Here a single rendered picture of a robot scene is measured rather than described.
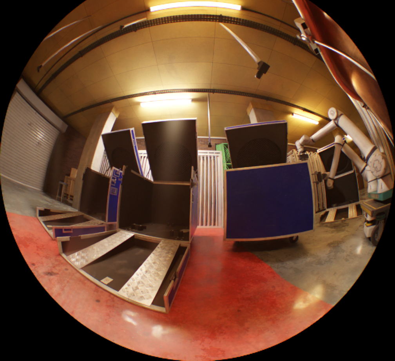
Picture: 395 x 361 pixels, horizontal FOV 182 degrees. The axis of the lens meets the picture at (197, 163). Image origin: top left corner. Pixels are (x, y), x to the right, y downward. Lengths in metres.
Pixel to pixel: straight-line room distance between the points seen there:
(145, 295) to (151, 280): 0.13
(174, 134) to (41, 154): 5.62
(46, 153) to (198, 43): 6.29
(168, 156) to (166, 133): 0.43
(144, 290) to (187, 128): 1.87
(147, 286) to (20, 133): 5.96
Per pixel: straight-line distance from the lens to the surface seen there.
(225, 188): 1.38
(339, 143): 1.84
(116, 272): 0.99
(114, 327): 0.67
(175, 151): 2.10
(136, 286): 0.83
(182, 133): 1.92
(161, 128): 1.98
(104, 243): 1.30
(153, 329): 0.65
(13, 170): 6.04
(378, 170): 1.15
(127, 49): 3.16
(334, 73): 0.36
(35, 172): 6.23
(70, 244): 1.24
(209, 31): 2.73
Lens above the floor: 0.55
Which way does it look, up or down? 20 degrees up
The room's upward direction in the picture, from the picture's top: 2 degrees clockwise
